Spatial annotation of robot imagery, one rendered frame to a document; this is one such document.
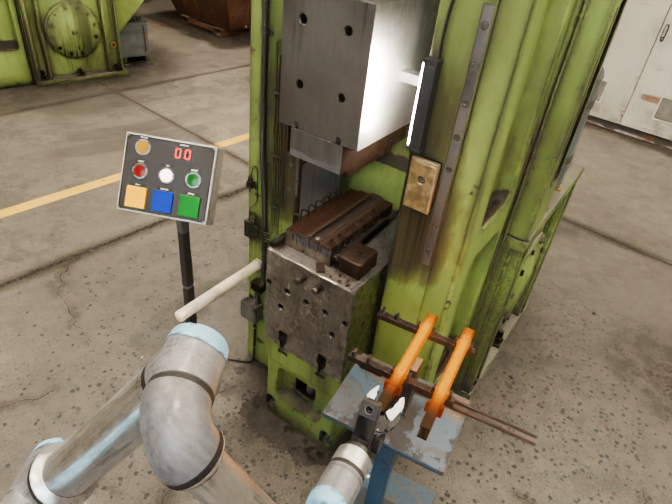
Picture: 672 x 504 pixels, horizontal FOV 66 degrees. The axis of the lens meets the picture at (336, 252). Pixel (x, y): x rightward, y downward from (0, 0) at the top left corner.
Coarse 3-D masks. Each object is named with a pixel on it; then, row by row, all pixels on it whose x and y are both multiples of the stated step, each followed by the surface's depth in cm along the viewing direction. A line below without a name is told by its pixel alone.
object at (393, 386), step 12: (432, 324) 160; (420, 336) 155; (408, 348) 150; (420, 348) 151; (408, 360) 146; (396, 372) 142; (384, 384) 139; (396, 384) 138; (384, 396) 135; (384, 408) 132
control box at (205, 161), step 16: (128, 144) 186; (160, 144) 185; (176, 144) 185; (192, 144) 184; (128, 160) 187; (144, 160) 186; (160, 160) 186; (176, 160) 185; (192, 160) 184; (208, 160) 184; (128, 176) 187; (144, 176) 186; (176, 176) 186; (208, 176) 184; (176, 192) 186; (192, 192) 185; (208, 192) 185; (128, 208) 188; (176, 208) 186; (208, 208) 186; (208, 224) 189
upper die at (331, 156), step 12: (300, 132) 162; (396, 132) 181; (300, 144) 164; (312, 144) 161; (324, 144) 158; (336, 144) 156; (372, 144) 170; (384, 144) 177; (300, 156) 166; (312, 156) 163; (324, 156) 160; (336, 156) 157; (348, 156) 160; (360, 156) 166; (324, 168) 162; (336, 168) 159; (348, 168) 163
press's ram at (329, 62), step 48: (288, 0) 143; (336, 0) 135; (384, 0) 134; (432, 0) 153; (288, 48) 150; (336, 48) 141; (384, 48) 141; (288, 96) 158; (336, 96) 148; (384, 96) 152
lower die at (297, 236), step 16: (352, 192) 212; (320, 208) 199; (336, 208) 198; (368, 208) 200; (384, 208) 201; (304, 224) 189; (320, 224) 188; (368, 224) 194; (288, 240) 187; (304, 240) 182; (320, 240) 178; (320, 256) 181
